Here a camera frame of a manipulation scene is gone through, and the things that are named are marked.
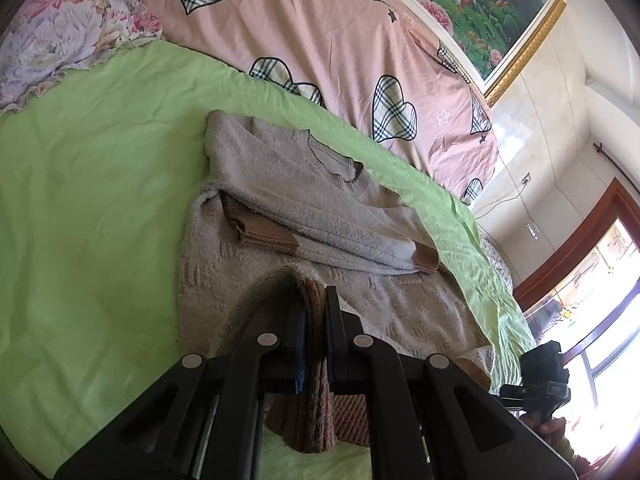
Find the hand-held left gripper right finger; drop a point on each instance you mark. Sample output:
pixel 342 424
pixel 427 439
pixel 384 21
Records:
pixel 334 340

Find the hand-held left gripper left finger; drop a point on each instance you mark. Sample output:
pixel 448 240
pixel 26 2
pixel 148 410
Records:
pixel 300 355

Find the grey sweater with brown cuffs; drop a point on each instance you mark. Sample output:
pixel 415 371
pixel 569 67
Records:
pixel 320 210

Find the person's right hand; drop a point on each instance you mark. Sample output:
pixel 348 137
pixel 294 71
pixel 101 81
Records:
pixel 552 430

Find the patterned mattress cover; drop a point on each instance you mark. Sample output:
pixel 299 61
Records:
pixel 497 260

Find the dark curtain rod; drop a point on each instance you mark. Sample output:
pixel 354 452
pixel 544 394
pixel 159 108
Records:
pixel 615 165

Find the green bed sheet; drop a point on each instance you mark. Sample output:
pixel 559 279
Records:
pixel 90 200

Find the pink quilt with plaid hearts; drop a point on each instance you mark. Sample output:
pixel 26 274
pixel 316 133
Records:
pixel 340 35

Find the gold framed landscape painting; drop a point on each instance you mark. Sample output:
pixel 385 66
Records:
pixel 480 5

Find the floral ruffled pillow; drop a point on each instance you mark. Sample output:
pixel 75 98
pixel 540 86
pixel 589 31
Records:
pixel 60 35

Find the red-brown wooden window frame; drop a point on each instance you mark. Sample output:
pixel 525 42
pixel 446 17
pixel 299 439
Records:
pixel 565 255

